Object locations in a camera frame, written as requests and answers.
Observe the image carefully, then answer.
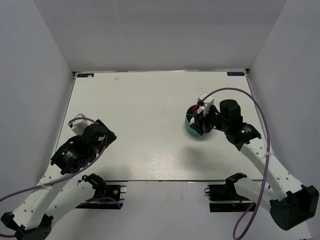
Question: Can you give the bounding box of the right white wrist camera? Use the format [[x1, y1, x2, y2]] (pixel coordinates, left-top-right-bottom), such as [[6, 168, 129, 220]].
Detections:
[[196, 92, 215, 117]]

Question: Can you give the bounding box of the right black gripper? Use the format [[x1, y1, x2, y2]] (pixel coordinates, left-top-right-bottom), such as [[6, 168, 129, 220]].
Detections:
[[190, 103, 229, 136]]

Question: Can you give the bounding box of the teal round organizer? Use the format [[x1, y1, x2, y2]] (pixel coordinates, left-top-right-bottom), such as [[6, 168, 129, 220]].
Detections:
[[184, 105, 206, 137]]

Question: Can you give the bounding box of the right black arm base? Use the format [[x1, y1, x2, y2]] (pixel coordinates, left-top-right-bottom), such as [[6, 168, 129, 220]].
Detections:
[[204, 184, 253, 213]]

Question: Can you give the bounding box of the purple cable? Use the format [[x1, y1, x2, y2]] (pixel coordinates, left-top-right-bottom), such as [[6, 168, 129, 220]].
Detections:
[[199, 87, 271, 240], [0, 118, 108, 238]]

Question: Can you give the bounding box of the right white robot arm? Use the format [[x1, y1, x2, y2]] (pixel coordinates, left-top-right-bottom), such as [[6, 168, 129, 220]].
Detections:
[[189, 99, 319, 231]]

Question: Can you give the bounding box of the round beige powder compact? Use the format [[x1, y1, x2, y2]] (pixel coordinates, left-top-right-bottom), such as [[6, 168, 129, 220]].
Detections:
[[189, 117, 197, 126]]

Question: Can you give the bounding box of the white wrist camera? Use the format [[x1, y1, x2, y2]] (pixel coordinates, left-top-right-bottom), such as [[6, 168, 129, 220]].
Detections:
[[67, 113, 96, 135], [196, 92, 215, 117]]

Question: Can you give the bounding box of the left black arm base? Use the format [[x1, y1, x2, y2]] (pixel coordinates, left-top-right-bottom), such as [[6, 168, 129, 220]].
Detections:
[[76, 181, 127, 210]]

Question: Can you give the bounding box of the blue corner label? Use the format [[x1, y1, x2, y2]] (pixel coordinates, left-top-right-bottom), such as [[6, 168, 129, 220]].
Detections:
[[227, 71, 245, 77], [77, 73, 95, 78]]

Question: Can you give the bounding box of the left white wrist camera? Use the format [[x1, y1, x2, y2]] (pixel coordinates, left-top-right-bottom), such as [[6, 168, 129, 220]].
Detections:
[[67, 113, 96, 135]]

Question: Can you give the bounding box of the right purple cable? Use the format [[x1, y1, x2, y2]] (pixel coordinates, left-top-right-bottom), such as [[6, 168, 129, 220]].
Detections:
[[199, 87, 271, 240]]

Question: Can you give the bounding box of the right blue corner label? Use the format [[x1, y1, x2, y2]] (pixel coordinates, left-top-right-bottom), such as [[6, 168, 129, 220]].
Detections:
[[227, 71, 245, 77]]

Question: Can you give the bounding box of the red lip gloss tube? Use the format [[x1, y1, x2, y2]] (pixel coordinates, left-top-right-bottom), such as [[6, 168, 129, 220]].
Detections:
[[192, 104, 200, 114]]

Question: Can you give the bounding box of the left blue corner label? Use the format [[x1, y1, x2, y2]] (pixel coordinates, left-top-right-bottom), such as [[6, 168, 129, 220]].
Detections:
[[77, 73, 95, 78]]

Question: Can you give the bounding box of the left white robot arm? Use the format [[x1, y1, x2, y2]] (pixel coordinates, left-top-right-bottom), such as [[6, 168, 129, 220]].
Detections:
[[0, 114, 117, 240]]

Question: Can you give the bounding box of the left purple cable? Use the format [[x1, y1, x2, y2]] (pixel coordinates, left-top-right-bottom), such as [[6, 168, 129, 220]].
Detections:
[[0, 118, 108, 238]]

